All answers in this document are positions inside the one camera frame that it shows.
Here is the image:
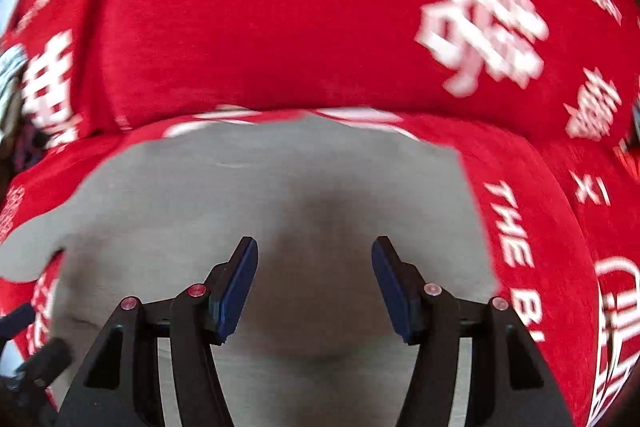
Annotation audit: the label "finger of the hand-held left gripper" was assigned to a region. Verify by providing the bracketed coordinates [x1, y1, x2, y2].
[22, 338, 72, 385]
[0, 304, 36, 338]

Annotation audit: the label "red printed blanket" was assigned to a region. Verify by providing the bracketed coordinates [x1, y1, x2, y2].
[0, 0, 640, 427]

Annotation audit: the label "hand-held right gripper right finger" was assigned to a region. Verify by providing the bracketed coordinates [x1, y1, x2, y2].
[371, 236, 573, 427]

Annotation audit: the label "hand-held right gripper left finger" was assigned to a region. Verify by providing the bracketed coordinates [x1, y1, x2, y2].
[55, 236, 259, 427]

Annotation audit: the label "dark patterned cloth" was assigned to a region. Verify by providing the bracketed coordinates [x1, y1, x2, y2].
[7, 124, 48, 175]

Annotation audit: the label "grey small garment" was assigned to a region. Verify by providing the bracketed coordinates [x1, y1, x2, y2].
[0, 114, 503, 427]

